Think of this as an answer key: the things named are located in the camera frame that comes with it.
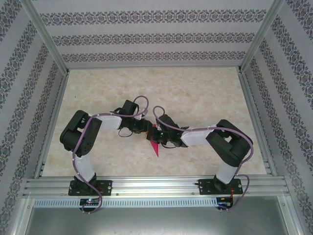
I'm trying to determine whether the magenta cloth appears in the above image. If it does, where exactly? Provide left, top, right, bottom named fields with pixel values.
left=149, top=123, right=161, bottom=158

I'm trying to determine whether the grey metal base sheet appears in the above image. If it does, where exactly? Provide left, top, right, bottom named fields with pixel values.
left=24, top=207, right=301, bottom=235

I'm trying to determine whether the small circuit board green light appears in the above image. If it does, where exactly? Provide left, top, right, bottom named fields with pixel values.
left=80, top=198, right=100, bottom=206

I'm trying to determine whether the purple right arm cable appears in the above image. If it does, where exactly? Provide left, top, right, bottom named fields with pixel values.
left=153, top=105, right=254, bottom=213

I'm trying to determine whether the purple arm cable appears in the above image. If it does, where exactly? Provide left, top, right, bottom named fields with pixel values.
left=153, top=105, right=254, bottom=213
left=72, top=95, right=151, bottom=215

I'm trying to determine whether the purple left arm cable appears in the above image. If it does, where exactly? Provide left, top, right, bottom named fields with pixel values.
left=72, top=95, right=151, bottom=215

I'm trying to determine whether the long aluminium mounting rail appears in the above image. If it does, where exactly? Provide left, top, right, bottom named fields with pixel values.
left=23, top=175, right=288, bottom=196

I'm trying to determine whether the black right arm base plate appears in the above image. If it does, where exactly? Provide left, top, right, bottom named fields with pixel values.
left=198, top=178, right=243, bottom=196

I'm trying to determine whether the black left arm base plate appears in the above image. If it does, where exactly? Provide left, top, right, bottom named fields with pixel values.
left=68, top=180, right=113, bottom=196

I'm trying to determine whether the slotted grey cable duct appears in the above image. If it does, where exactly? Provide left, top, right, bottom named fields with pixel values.
left=33, top=197, right=218, bottom=208

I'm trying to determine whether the aluminium side rail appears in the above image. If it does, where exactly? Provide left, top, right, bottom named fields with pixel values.
left=33, top=72, right=70, bottom=178
left=238, top=70, right=278, bottom=177

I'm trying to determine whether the aluminium frame post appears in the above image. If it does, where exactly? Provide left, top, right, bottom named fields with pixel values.
left=21, top=0, right=70, bottom=75
left=238, top=0, right=287, bottom=74

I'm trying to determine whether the aluminium frame beam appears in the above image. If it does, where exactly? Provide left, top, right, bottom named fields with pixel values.
left=278, top=194, right=306, bottom=235
left=8, top=195, right=35, bottom=235

